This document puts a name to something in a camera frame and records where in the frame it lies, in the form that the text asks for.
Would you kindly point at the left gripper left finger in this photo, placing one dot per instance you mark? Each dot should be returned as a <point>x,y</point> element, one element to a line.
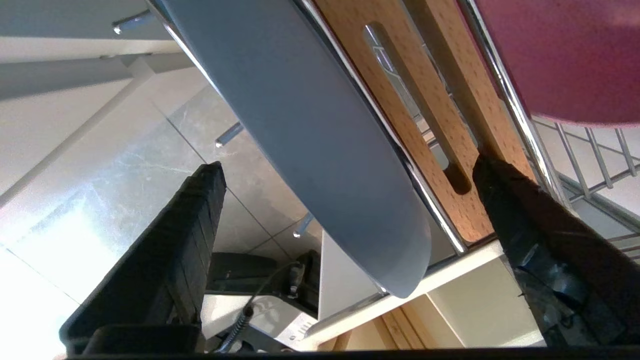
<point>160,270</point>

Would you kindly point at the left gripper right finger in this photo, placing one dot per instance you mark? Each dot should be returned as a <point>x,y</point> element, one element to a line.
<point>575,270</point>

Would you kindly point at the blue round plate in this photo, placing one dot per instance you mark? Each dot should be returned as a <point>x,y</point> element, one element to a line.
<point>310,125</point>

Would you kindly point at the pink speckled bowl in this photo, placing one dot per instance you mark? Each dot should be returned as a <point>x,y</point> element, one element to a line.
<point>565,55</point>

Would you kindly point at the white two-compartment cutlery holder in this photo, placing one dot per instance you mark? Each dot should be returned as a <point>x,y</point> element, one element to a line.
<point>480,310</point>

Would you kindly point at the brown slotted wooden board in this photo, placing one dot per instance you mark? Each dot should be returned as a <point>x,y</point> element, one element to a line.
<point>460,75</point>

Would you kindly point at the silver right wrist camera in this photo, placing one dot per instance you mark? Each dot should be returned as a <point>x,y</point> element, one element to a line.
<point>275,320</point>

